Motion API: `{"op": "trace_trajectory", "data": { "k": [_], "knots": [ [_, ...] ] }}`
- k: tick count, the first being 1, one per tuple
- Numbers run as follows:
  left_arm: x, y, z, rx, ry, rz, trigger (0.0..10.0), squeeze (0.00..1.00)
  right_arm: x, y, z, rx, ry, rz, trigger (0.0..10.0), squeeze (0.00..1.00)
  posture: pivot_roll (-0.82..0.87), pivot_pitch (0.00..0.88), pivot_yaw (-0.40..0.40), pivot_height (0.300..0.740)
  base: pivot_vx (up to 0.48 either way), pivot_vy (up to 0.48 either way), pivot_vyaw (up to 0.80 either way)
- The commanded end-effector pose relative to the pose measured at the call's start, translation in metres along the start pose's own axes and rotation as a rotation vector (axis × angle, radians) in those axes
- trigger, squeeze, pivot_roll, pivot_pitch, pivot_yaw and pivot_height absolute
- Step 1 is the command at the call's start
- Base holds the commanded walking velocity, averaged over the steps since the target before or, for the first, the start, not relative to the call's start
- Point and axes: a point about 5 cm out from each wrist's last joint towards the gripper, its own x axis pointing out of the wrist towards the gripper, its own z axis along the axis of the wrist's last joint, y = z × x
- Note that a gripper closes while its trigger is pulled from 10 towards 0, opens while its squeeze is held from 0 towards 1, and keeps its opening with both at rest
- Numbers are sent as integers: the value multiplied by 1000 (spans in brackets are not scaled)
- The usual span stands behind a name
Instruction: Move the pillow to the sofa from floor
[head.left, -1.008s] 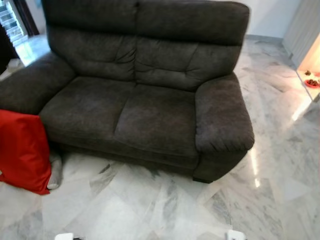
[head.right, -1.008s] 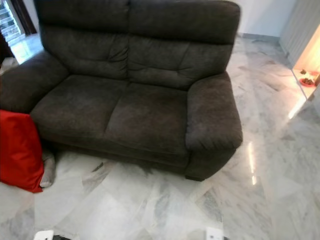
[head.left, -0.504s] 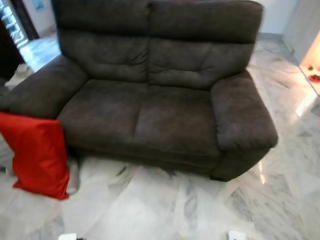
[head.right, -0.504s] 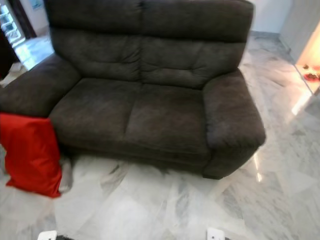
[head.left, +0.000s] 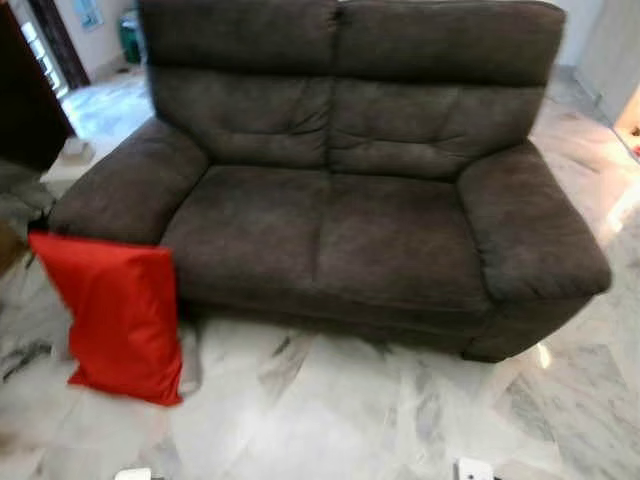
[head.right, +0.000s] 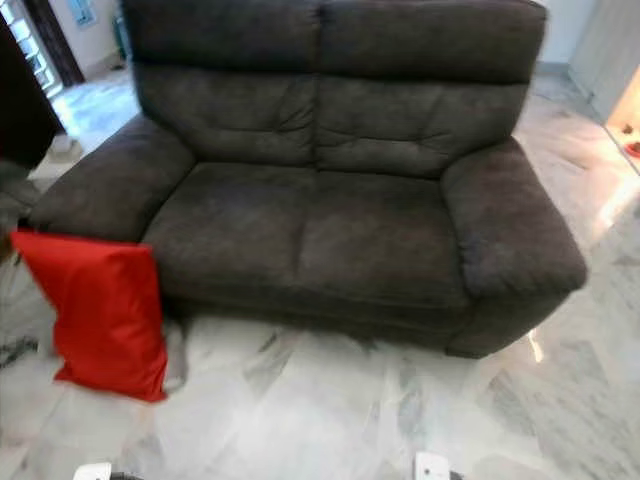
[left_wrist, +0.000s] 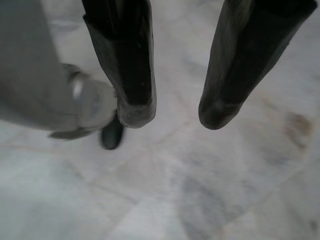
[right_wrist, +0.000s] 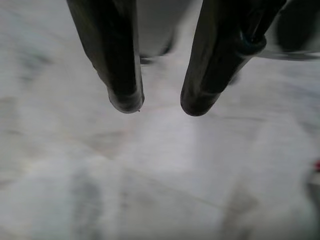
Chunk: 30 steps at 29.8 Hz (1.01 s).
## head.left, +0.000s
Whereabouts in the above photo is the dark brown fabric loveseat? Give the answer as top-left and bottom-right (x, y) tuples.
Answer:
(48, 0), (613, 363)

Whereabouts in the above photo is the dark wooden door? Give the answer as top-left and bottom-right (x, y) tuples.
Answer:
(0, 8), (76, 171)

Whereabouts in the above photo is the red pillow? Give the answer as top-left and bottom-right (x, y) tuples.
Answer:
(28, 232), (184, 407)

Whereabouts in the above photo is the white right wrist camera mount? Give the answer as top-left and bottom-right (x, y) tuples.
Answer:
(456, 458), (493, 480)

